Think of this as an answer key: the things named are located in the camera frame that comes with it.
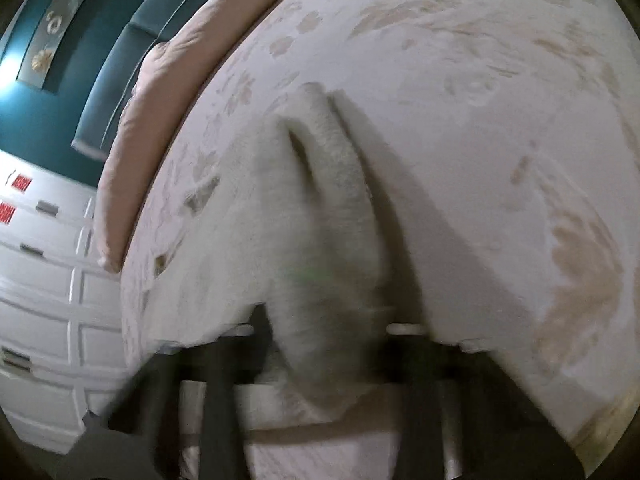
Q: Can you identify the beige knitted garment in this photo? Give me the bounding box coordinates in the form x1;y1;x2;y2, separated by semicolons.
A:
144;81;432;421

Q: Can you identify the white panelled wardrobe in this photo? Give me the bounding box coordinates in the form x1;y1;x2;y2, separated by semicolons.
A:
0;153;127;454

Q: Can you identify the floral beige bedspread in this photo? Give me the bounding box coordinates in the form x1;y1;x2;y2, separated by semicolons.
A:
122;0;639;479

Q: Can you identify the pink rolled duvet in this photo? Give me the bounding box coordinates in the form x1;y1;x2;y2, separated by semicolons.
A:
93;0;278;273

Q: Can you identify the teal upholstered headboard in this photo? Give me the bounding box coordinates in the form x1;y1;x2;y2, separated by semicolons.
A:
72;0;208;162

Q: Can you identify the framed floral wall picture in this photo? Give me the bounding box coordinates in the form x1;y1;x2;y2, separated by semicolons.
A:
16;0;85;89

